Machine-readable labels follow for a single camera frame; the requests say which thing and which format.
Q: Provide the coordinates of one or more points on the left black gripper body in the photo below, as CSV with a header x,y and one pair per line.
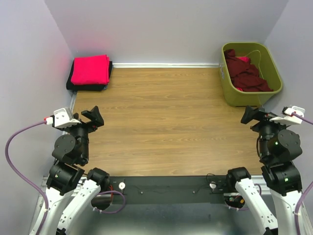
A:
x,y
81,129

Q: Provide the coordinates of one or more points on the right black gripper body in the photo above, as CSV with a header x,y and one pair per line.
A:
x,y
269,128

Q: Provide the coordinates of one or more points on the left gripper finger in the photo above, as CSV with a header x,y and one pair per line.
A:
x,y
94,116
85,119

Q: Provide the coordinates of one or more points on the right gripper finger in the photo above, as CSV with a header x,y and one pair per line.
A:
x,y
251,114
256,127

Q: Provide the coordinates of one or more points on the maroon t shirt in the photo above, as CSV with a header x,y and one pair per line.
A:
x,y
244,77

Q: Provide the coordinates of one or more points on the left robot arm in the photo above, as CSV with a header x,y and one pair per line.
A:
x,y
66,194

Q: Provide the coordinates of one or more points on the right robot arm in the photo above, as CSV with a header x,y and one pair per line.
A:
x,y
277,147

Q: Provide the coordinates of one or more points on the folded black t shirt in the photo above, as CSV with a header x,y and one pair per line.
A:
x,y
75,88

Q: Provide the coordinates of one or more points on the folded pink t shirt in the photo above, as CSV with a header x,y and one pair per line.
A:
x,y
93,70

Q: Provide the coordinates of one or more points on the pink t shirt in bin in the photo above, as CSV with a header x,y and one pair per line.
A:
x,y
245,59

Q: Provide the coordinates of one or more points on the olive green plastic bin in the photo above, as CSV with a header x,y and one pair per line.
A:
x,y
261,58

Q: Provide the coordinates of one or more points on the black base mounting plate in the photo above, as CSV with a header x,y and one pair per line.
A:
x,y
173,189

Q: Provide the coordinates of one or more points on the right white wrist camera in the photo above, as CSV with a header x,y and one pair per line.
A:
x,y
290,116

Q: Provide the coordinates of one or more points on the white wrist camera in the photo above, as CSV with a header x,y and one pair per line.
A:
x,y
62,118
290,116

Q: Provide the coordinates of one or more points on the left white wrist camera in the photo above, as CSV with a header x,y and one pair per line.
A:
x,y
62,118

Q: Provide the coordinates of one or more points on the aluminium frame rail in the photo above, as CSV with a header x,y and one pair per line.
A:
x,y
165,65

